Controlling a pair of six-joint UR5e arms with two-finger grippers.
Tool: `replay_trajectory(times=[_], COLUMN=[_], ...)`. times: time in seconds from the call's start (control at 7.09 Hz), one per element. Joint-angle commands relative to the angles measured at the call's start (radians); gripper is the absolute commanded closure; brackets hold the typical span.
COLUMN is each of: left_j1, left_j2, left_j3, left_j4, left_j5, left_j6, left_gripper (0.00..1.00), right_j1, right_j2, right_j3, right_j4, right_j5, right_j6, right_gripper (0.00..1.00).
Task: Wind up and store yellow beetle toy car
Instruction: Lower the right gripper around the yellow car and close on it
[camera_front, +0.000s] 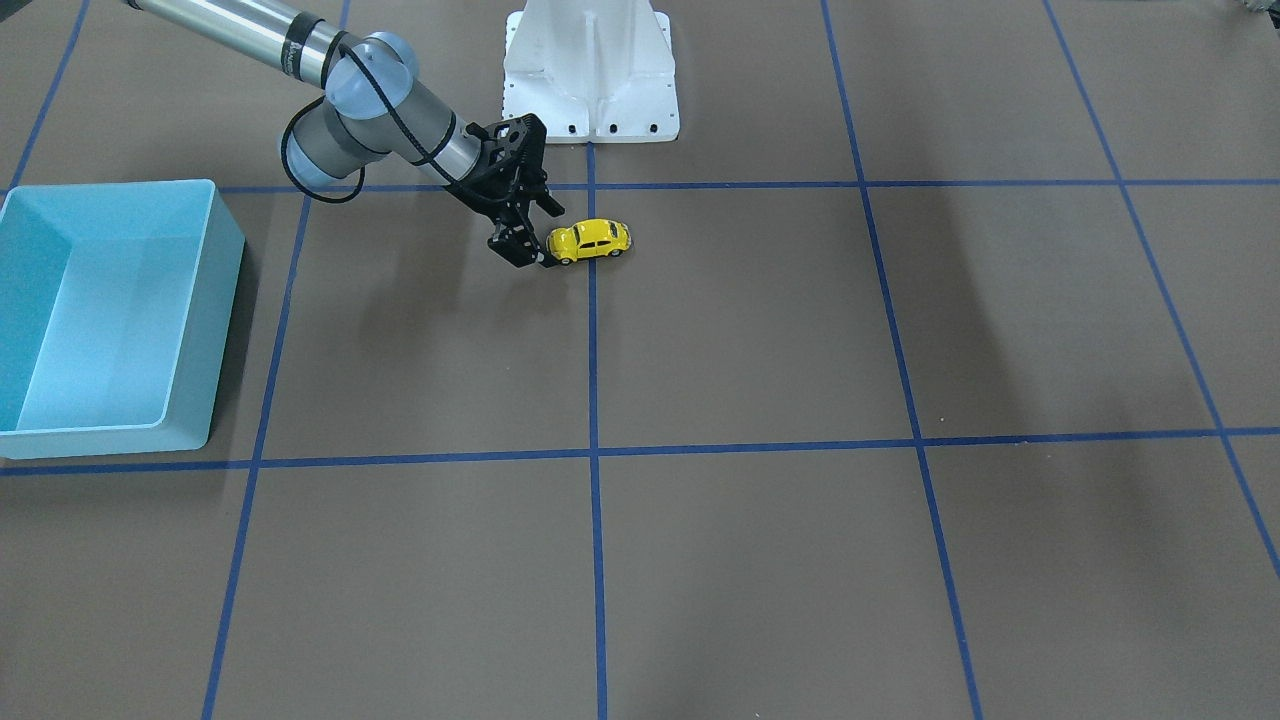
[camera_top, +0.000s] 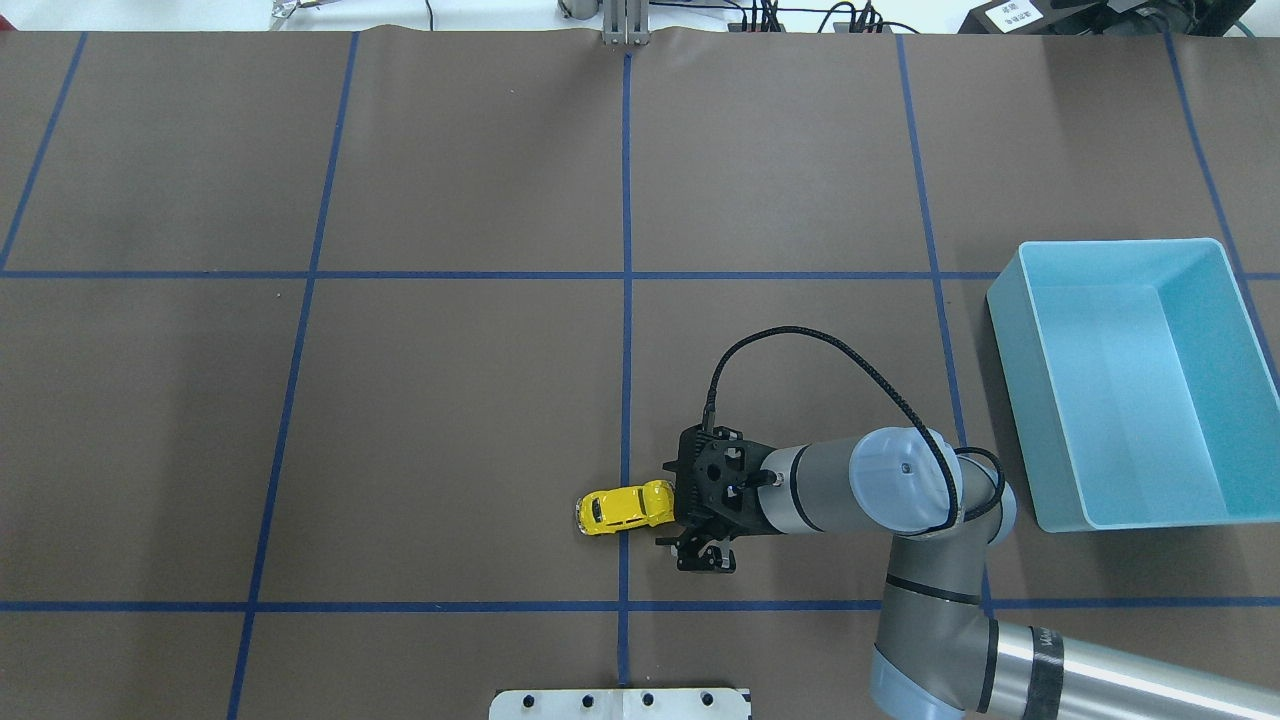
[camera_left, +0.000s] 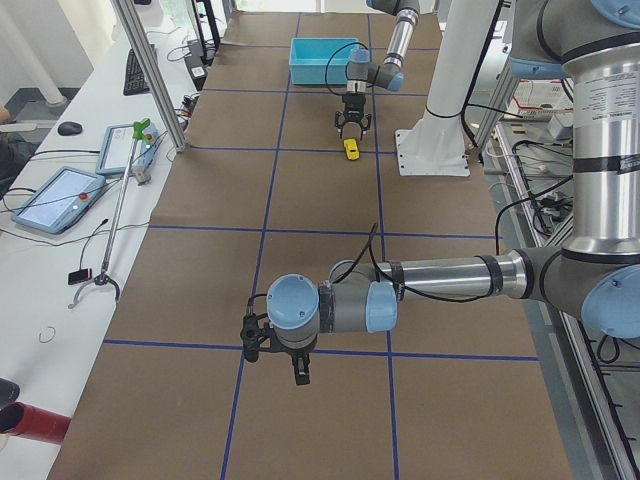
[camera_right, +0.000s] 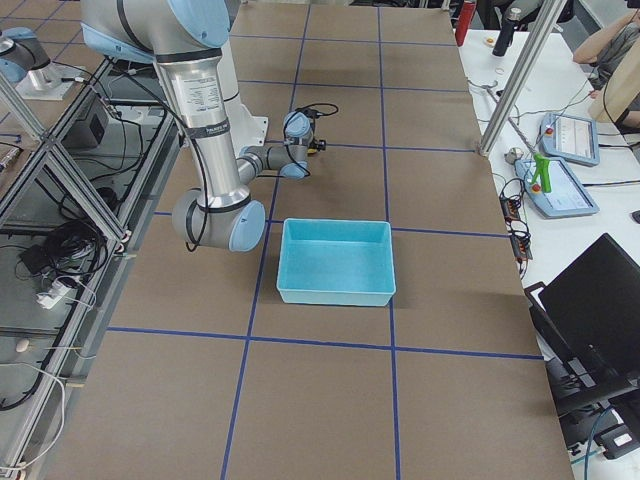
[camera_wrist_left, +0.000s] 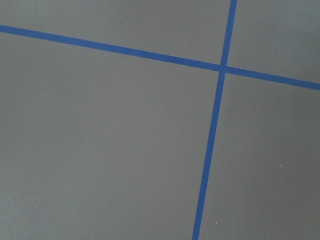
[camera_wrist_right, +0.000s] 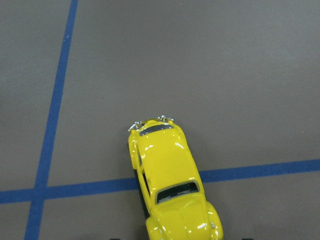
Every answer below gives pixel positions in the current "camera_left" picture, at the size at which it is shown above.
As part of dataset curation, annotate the light blue plastic bin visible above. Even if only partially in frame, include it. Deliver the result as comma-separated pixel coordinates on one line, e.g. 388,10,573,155
289,37,360,86

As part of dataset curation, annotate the red cylinder tube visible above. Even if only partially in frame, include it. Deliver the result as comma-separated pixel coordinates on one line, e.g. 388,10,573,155
1,402,71,445

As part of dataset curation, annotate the rubber band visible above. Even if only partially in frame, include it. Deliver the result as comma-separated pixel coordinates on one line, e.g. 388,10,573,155
38,326,57,344

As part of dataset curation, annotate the blue teach pendant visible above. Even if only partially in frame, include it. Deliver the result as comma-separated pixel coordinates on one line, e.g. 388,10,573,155
95,123,159,177
11,166,106,235

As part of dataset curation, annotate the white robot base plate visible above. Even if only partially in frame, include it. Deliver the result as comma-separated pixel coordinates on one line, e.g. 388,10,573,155
395,128,470,177

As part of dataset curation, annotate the small black red device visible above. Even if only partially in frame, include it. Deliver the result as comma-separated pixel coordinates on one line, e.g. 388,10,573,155
67,268,93,286

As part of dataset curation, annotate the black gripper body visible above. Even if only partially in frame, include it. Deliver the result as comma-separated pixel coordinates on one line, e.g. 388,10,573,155
342,92,366,123
270,344,316,365

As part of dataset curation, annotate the near blue teach pendant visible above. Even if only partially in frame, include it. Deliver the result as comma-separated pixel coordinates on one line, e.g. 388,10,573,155
11,166,106,235

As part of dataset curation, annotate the far blue teach pendant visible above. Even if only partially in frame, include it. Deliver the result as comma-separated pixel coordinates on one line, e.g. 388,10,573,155
95,123,159,177

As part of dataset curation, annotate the aluminium frame post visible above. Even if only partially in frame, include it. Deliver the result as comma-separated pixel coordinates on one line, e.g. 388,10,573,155
112,0,187,153

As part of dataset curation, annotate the yellow beetle toy car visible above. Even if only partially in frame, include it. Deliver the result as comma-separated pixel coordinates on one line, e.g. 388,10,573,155
343,138,360,161

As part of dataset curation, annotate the reacher grabber tool green handle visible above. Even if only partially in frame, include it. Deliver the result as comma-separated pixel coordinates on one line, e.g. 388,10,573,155
68,118,151,309

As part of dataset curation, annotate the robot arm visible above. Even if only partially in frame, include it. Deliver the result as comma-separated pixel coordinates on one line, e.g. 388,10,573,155
334,0,420,138
241,1,639,385

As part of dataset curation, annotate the black keyboard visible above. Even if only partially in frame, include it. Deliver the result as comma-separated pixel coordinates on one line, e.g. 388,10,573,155
123,49,149,96

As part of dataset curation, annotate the black computer mouse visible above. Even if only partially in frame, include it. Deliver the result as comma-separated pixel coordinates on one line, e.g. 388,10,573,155
57,121,83,137

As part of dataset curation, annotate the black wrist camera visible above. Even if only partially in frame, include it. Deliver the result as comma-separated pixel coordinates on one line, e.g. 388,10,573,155
240,313,271,363

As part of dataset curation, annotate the person forearm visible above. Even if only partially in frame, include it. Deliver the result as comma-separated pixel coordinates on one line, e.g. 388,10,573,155
0,105,11,124

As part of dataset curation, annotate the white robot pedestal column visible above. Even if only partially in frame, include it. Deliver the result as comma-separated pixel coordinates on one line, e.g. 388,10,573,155
411,0,501,156

